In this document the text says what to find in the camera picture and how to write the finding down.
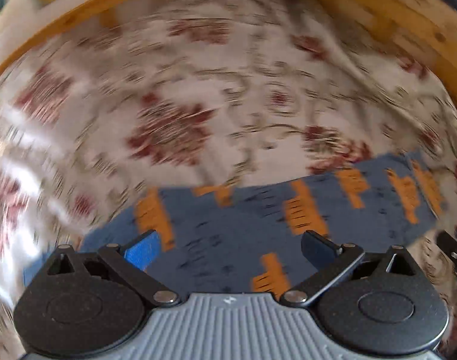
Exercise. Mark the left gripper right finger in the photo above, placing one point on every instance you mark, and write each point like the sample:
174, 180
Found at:
334, 264

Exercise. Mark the floral white bedsheet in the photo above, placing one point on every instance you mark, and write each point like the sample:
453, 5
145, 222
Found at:
213, 93

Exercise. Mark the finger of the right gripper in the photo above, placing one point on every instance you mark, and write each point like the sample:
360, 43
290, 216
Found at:
448, 245

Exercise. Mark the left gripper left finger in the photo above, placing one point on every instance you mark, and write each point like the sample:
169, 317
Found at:
127, 264

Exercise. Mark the wooden bed frame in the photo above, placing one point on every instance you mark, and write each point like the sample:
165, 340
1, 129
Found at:
426, 29

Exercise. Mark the blue pants with orange trucks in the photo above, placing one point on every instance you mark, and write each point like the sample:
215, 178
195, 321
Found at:
227, 239

